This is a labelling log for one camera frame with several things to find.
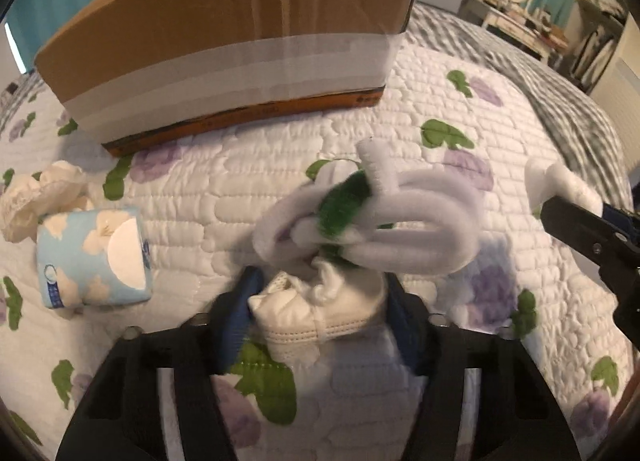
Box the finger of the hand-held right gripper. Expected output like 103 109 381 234
601 203 640 248
540 196 640 292

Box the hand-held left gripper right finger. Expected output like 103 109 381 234
384 272 583 461

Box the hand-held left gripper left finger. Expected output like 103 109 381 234
56 265 265 461

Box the white fuzzy soft piece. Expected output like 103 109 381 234
524 157 603 214

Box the white and green chenille bundle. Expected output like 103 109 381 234
252 137 483 276

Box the cardboard box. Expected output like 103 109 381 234
34 0 426 158

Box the white floral quilted blanket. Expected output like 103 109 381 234
0 26 633 461

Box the grey checkered blanket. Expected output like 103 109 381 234
406 3 632 202

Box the blue cloud-print tissue pack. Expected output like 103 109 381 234
36 207 154 310

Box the crumpled white lace cloth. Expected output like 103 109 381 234
0 161 95 244

